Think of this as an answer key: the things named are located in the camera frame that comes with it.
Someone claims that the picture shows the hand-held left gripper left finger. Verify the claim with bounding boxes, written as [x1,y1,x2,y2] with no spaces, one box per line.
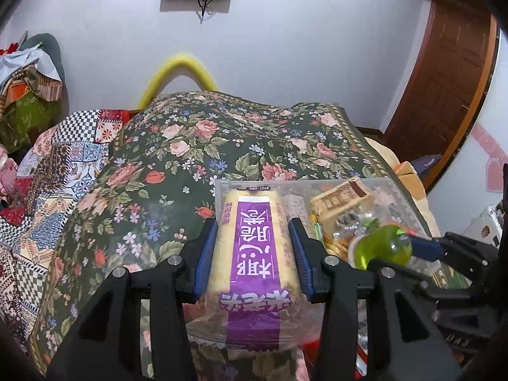
[47,218,219,381]

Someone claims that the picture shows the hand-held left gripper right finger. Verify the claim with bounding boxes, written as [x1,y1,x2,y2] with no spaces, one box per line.
[288,217,463,381]

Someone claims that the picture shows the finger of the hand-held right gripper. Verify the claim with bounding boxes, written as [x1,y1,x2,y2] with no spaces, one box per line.
[418,284,483,302]
[409,232,501,282]

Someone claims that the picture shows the long green snack packet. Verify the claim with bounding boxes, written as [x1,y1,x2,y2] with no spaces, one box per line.
[352,224,438,275]

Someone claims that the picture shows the purple label yellow snack pack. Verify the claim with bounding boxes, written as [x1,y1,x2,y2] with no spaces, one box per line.
[204,184,309,352]

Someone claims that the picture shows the clear plastic storage bin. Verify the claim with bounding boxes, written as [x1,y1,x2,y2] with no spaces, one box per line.
[213,177,405,326]

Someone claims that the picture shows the tan biscuit box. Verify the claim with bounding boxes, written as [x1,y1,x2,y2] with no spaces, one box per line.
[309,178,376,228]

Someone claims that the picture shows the beige blanket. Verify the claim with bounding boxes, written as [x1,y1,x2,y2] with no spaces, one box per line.
[364,137,442,244]

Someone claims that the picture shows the grey cloth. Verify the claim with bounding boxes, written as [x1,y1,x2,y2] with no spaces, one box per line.
[410,152,444,176]

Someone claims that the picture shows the green floral blanket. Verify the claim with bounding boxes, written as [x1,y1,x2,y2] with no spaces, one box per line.
[30,91,434,381]

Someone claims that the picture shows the pink heart stickers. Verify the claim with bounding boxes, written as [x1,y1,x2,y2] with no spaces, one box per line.
[486,156,507,194]

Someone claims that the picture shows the white sliding wardrobe door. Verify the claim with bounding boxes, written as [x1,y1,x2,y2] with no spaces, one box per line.
[426,20,508,247]

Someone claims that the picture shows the brown wooden door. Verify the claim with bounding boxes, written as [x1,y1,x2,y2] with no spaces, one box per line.
[383,0,499,172]

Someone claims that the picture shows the patchwork quilt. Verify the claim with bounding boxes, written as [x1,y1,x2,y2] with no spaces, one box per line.
[0,109,132,366]

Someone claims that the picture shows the yellow foam tube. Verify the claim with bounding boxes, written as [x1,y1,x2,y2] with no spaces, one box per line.
[137,51,221,110]

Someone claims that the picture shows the pink doll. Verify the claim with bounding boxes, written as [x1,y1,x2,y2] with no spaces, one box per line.
[0,153,19,197]

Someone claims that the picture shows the pile of clothes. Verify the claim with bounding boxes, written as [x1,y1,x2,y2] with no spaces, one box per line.
[0,37,66,156]

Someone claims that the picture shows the grey padded chair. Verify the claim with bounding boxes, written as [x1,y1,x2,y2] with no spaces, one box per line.
[21,33,67,85]

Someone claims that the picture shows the hanging black monitor cable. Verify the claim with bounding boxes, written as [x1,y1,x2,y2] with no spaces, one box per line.
[196,0,217,21]

